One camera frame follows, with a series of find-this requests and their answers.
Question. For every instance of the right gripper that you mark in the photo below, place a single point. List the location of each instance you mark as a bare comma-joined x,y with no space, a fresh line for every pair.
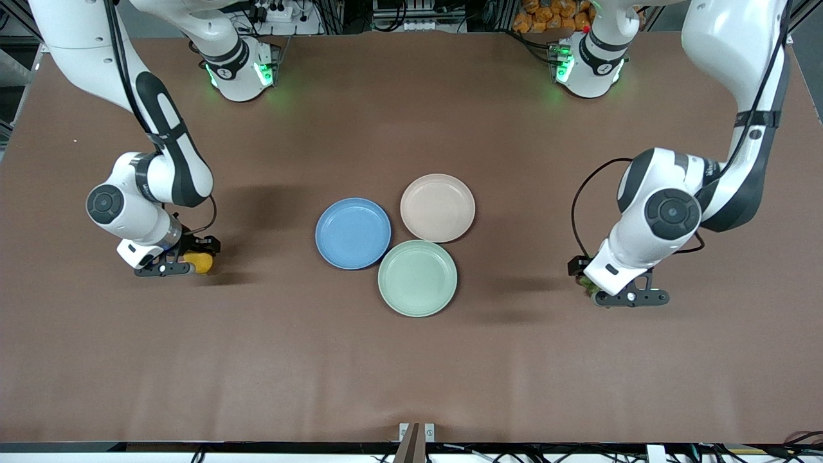
195,244

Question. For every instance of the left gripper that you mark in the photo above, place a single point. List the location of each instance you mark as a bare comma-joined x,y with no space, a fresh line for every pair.
577,266

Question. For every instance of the yellow lemon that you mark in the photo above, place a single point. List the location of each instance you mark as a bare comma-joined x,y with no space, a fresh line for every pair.
202,263

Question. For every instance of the green lettuce leaf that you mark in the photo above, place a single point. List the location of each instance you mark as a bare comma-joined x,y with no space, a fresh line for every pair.
586,287

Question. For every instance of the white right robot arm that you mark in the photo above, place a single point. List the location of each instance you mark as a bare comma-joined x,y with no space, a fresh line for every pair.
77,38

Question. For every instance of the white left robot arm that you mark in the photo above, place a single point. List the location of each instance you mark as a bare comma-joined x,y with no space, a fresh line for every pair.
726,38

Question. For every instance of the brown table cover sheet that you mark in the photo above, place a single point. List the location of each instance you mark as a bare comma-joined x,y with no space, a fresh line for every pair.
578,373

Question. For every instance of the blue plate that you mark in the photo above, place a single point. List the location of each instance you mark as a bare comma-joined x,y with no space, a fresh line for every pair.
353,233

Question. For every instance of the beige plate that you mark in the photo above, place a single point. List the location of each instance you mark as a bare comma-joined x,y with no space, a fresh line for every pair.
438,208

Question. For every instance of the green plate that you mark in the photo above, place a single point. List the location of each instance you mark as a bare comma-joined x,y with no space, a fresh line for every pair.
418,280

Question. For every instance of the white power strip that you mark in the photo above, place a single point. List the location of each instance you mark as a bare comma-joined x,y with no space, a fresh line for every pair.
289,16

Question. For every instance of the orange packets pile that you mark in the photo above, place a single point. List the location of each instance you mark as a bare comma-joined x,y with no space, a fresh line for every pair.
546,16

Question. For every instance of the metal table edge bracket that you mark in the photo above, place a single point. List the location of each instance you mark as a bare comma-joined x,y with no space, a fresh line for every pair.
415,450

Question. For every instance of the aluminium frame post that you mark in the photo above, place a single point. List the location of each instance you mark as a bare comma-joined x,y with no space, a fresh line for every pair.
16,26
800,19

